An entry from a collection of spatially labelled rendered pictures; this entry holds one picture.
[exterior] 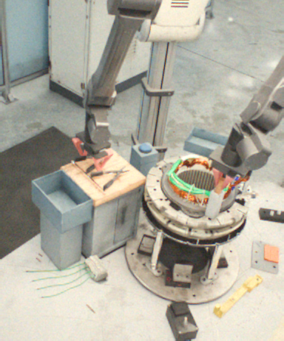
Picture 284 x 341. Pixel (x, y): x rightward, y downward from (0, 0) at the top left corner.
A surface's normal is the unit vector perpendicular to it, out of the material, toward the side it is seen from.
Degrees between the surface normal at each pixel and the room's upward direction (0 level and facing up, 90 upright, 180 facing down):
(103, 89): 116
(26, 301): 0
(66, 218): 90
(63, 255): 90
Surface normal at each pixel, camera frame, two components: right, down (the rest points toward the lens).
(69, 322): 0.11, -0.80
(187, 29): 0.23, 0.64
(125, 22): 0.12, 0.89
